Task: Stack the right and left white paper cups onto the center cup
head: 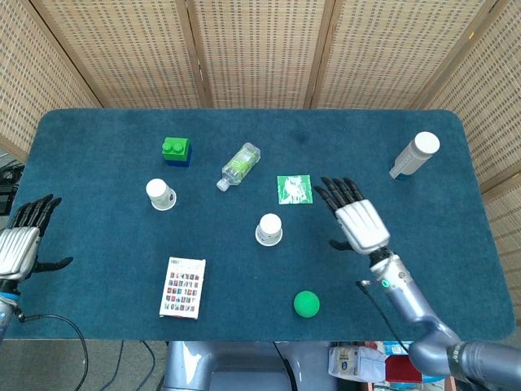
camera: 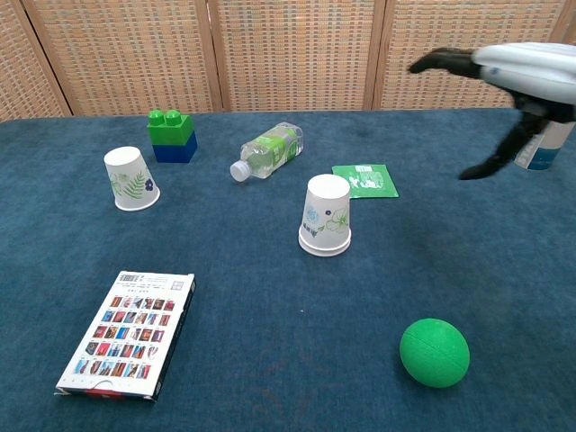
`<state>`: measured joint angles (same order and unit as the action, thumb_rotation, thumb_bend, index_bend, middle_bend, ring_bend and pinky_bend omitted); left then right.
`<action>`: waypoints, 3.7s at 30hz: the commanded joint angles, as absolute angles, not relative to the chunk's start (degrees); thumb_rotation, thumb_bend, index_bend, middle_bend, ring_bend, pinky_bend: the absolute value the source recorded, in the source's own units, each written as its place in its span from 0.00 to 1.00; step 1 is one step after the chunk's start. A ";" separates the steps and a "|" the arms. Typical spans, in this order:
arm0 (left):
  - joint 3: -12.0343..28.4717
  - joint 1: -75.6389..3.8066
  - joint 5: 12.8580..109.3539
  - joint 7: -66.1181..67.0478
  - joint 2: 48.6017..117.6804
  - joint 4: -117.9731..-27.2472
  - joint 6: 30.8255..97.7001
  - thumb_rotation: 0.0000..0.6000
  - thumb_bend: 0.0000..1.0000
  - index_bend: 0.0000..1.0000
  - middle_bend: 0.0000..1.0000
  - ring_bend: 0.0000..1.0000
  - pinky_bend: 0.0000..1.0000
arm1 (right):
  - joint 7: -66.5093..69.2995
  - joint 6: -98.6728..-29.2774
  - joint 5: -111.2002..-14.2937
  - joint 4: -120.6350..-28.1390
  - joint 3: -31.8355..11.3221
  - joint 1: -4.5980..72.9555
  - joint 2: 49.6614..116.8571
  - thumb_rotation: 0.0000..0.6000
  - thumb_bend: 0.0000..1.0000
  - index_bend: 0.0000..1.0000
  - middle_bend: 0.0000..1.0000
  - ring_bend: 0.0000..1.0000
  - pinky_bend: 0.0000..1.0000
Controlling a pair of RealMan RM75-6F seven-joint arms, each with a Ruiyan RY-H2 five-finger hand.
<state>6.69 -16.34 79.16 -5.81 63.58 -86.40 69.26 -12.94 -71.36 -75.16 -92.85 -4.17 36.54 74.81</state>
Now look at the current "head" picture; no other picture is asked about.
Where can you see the white plastic pack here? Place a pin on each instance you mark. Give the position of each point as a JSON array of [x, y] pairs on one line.
[[354, 364]]

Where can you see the white paper cup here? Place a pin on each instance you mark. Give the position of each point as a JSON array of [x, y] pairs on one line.
[[269, 230], [159, 194]]

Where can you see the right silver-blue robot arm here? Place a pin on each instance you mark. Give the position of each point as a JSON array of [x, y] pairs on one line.
[[411, 301]]

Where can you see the green foam ball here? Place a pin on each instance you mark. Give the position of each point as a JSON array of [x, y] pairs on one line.
[[306, 304]]

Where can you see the dark red box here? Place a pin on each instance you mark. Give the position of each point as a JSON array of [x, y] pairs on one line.
[[397, 368]]

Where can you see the white box with coloured pictures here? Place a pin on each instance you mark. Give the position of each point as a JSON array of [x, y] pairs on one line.
[[183, 289]]

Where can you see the clear bottle with green label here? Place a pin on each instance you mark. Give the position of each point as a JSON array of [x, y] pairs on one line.
[[240, 165]]

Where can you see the light blue white carton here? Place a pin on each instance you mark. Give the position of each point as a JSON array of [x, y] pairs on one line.
[[395, 348]]

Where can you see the blue toy building brick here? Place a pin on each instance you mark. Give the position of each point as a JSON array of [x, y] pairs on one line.
[[179, 163]]

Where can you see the silver-blue robot torso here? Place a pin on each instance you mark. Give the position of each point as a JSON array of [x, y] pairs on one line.
[[195, 366]]

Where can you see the black floor equipment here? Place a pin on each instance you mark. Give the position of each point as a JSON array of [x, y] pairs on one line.
[[8, 195]]

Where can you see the green toy building brick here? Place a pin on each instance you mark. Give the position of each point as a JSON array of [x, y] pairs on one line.
[[175, 147]]

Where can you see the blue felt table cover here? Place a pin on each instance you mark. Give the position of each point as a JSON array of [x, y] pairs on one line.
[[102, 244]]

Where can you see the woven bamboo folding screen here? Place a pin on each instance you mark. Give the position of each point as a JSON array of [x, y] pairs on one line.
[[260, 53]]

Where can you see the white grey tall bottle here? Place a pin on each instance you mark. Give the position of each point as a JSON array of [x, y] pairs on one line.
[[413, 156]]

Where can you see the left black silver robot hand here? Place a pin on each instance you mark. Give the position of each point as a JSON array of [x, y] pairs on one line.
[[18, 252]]

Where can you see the green white sachet packet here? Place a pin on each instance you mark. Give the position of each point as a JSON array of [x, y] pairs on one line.
[[294, 189]]

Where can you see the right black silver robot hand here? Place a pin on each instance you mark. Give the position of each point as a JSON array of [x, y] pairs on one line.
[[362, 226]]

